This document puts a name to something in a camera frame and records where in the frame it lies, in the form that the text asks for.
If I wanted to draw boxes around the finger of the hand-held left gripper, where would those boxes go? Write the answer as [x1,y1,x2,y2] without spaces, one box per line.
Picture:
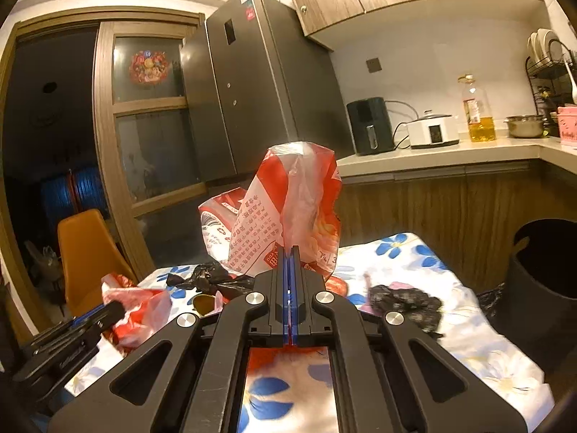
[13,327,106,386]
[29,300,127,350]

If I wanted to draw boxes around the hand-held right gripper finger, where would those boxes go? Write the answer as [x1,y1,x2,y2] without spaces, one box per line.
[47,246,291,433]
[291,246,528,433]

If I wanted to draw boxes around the red white printed plastic bag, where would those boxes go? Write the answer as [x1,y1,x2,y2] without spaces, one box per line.
[198,141,348,298]

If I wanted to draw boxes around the black trash bin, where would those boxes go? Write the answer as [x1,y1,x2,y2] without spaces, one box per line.
[502,219,577,359]

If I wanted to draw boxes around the orange chair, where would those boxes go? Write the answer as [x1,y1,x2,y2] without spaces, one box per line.
[57,209,138,321]

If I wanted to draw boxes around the gold tin can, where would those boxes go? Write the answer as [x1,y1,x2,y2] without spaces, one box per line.
[194,295,218,317]

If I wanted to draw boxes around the crumpled black plastic bag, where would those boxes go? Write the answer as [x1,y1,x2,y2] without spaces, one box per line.
[367,285,445,339]

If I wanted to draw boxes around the wooden sliding door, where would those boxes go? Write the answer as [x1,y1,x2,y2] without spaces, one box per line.
[92,20,209,280]

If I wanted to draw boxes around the wooden base cabinet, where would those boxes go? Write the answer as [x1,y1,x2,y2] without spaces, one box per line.
[336,159,577,283]

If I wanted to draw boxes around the floral tablecloth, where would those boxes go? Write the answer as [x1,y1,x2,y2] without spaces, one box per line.
[65,232,555,433]

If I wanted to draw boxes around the black air fryer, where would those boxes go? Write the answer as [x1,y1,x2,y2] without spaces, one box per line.
[346,96,396,156]

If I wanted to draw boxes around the grey refrigerator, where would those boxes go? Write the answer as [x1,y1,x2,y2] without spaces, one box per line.
[180,0,357,185]

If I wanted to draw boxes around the white rice cooker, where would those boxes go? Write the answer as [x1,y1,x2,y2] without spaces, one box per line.
[408,110,461,149]

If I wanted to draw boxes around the red door decoration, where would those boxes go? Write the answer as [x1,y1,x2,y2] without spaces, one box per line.
[129,51,172,84]

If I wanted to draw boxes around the cooking oil bottle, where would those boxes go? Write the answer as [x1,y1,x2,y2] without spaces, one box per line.
[459,74,497,143]

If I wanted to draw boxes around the steel pot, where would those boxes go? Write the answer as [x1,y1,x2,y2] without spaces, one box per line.
[504,115,547,139]

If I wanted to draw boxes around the pink utensil holder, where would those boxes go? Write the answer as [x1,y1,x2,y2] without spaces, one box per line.
[556,106,577,147]

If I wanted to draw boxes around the black dish rack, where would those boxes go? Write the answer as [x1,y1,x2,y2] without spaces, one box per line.
[525,40,577,128]

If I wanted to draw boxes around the white ladle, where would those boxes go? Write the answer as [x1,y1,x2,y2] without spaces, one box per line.
[565,56,577,105]

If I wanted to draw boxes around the black power cable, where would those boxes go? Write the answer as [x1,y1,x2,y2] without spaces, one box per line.
[391,99,422,150]

